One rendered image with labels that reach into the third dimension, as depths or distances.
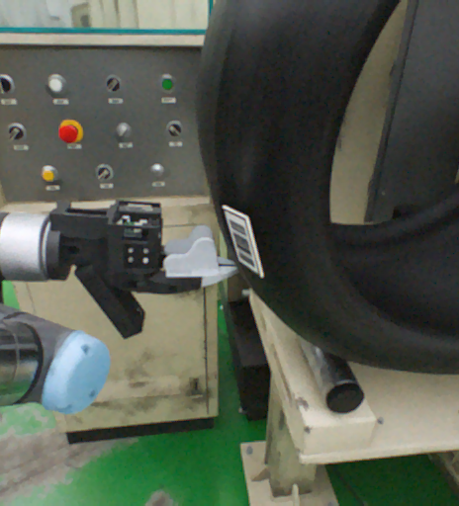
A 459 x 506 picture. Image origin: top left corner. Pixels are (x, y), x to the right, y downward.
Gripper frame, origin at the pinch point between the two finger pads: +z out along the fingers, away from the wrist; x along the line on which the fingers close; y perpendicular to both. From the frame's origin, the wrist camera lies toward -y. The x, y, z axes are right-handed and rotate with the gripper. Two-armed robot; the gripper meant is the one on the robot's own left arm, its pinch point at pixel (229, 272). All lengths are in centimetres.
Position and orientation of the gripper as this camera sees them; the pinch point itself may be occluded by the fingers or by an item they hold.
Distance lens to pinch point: 47.1
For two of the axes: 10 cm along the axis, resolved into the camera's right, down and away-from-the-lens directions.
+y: 1.2, -8.7, -4.7
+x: -1.1, -4.8, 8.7
